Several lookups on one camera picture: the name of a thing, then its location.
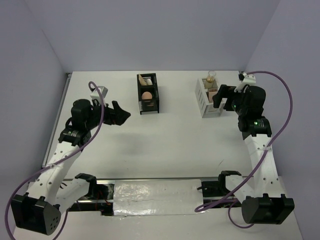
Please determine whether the black slotted organizer box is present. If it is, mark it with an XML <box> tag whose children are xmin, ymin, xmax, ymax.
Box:
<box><xmin>136</xmin><ymin>73</ymin><xmax>160</xmax><ymax>115</ymax></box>

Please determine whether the gold liquid foundation bottle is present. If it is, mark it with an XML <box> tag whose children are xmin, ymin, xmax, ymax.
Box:
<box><xmin>206</xmin><ymin>70</ymin><xmax>216</xmax><ymax>84</ymax></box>

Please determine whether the white slotted organizer box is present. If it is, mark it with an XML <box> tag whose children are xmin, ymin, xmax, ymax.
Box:
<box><xmin>195</xmin><ymin>78</ymin><xmax>226</xmax><ymax>118</ymax></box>

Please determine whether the silver taped panel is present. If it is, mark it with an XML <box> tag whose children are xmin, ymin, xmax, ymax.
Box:
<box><xmin>113</xmin><ymin>179</ymin><xmax>203</xmax><ymax>216</ymax></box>

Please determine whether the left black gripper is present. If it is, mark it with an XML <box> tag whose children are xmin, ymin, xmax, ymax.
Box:
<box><xmin>85</xmin><ymin>99</ymin><xmax>130</xmax><ymax>130</ymax></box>

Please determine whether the peach sponge near left gripper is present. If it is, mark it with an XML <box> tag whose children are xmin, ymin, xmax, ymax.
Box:
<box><xmin>141</xmin><ymin>91</ymin><xmax>153</xmax><ymax>100</ymax></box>

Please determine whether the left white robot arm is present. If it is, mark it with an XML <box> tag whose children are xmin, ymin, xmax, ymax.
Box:
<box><xmin>10</xmin><ymin>99</ymin><xmax>131</xmax><ymax>236</ymax></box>

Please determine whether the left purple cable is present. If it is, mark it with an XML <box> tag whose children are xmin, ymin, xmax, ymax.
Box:
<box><xmin>4</xmin><ymin>81</ymin><xmax>105</xmax><ymax>240</ymax></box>

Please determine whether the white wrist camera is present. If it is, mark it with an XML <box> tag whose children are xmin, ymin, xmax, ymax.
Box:
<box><xmin>90</xmin><ymin>86</ymin><xmax>109</xmax><ymax>103</ymax></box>
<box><xmin>234</xmin><ymin>72</ymin><xmax>256</xmax><ymax>93</ymax></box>

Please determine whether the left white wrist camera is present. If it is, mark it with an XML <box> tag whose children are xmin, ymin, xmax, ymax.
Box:
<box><xmin>90</xmin><ymin>86</ymin><xmax>109</xmax><ymax>103</ymax></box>

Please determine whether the white gold egg bottle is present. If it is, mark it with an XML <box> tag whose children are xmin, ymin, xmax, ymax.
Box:
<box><xmin>143</xmin><ymin>78</ymin><xmax>153</xmax><ymax>86</ymax></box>

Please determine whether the purple cable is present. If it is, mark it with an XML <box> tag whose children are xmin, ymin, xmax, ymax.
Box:
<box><xmin>194</xmin><ymin>71</ymin><xmax>293</xmax><ymax>230</ymax></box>
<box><xmin>4</xmin><ymin>81</ymin><xmax>105</xmax><ymax>240</ymax></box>

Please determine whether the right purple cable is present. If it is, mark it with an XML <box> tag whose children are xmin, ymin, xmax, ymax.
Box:
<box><xmin>194</xmin><ymin>71</ymin><xmax>293</xmax><ymax>230</ymax></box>

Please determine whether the beige gold cosmetic tube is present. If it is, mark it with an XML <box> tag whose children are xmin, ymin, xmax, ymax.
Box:
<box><xmin>138</xmin><ymin>74</ymin><xmax>153</xmax><ymax>86</ymax></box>

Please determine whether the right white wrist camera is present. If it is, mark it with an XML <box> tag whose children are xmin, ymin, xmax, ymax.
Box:
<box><xmin>234</xmin><ymin>72</ymin><xmax>256</xmax><ymax>93</ymax></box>

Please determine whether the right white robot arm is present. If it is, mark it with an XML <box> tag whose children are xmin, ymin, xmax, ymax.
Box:
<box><xmin>213</xmin><ymin>84</ymin><xmax>295</xmax><ymax>225</ymax></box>

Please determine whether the pink palette case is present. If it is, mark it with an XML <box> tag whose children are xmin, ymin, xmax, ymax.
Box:
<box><xmin>207</xmin><ymin>88</ymin><xmax>218</xmax><ymax>103</ymax></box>

